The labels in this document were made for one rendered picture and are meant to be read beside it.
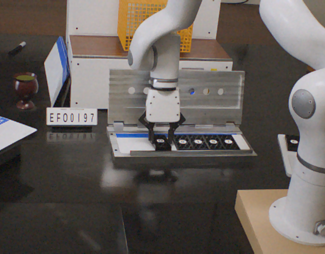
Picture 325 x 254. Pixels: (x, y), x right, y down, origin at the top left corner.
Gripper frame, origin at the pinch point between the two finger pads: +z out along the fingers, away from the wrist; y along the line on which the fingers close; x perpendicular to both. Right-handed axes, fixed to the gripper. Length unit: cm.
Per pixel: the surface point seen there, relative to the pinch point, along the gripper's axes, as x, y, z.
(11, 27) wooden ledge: 119, -47, -20
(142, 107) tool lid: 11.8, -3.8, -6.8
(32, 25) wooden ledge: 122, -37, -21
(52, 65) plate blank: 60, -30, -12
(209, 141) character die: 0.7, 15.6, 1.5
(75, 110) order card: 17.4, -24.7, -4.2
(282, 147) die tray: 1.2, 40.4, 3.8
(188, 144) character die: -0.9, 8.4, 2.0
